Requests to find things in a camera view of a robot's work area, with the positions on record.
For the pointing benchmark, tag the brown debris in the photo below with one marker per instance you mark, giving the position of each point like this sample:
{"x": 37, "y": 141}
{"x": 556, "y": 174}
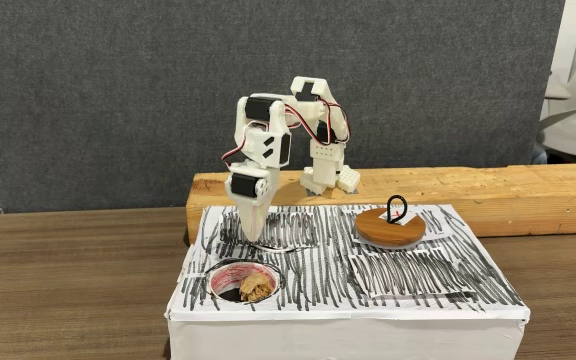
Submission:
{"x": 257, "y": 289}

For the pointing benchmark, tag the round wooden disc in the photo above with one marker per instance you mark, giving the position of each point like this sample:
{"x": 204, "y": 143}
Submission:
{"x": 383, "y": 233}

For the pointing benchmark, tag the white card with red cross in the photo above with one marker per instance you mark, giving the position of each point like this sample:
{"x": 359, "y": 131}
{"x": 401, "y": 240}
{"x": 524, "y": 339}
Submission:
{"x": 411, "y": 218}

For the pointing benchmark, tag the white box with black scribbles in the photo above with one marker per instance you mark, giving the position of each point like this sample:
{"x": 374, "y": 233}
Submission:
{"x": 343, "y": 335}

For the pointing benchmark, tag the grey fabric partition panel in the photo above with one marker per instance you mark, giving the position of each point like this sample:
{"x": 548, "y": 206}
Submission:
{"x": 118, "y": 100}

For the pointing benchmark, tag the light wooden beam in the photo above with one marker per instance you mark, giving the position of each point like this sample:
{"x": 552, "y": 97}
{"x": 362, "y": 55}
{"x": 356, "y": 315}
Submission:
{"x": 468, "y": 190}

